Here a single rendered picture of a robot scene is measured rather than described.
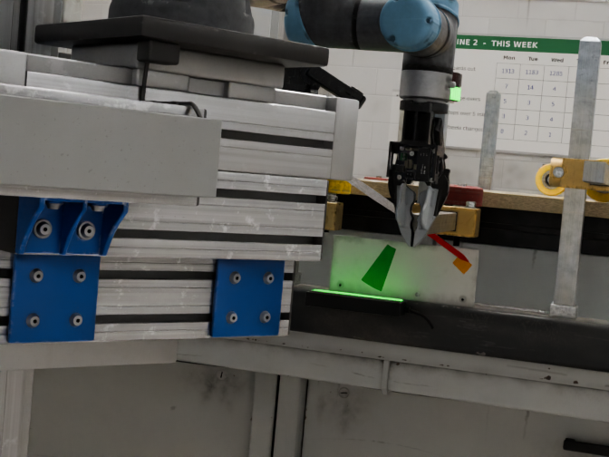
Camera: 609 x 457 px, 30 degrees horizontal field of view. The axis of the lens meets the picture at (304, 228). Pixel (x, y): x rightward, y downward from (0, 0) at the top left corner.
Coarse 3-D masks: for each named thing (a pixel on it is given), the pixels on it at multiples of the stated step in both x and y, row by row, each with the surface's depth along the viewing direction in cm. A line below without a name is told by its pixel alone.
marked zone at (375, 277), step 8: (384, 248) 200; (392, 248) 200; (384, 256) 200; (392, 256) 200; (376, 264) 201; (384, 264) 201; (368, 272) 201; (376, 272) 201; (384, 272) 201; (368, 280) 201; (376, 280) 201; (384, 280) 201; (376, 288) 201
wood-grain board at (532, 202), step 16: (352, 192) 219; (384, 192) 217; (416, 192) 216; (496, 192) 214; (512, 192) 271; (512, 208) 210; (528, 208) 210; (544, 208) 209; (560, 208) 208; (592, 208) 206; (608, 208) 206
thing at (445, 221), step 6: (414, 216) 170; (438, 216) 179; (444, 216) 185; (450, 216) 191; (414, 222) 170; (438, 222) 180; (444, 222) 186; (450, 222) 192; (414, 228) 170; (432, 228) 176; (438, 228) 180; (444, 228) 186; (450, 228) 192
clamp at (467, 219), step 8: (416, 208) 199; (448, 208) 197; (456, 208) 197; (464, 208) 196; (456, 216) 197; (464, 216) 196; (472, 216) 196; (456, 224) 197; (464, 224) 196; (472, 224) 196; (440, 232) 198; (448, 232) 197; (456, 232) 197; (464, 232) 196; (472, 232) 196
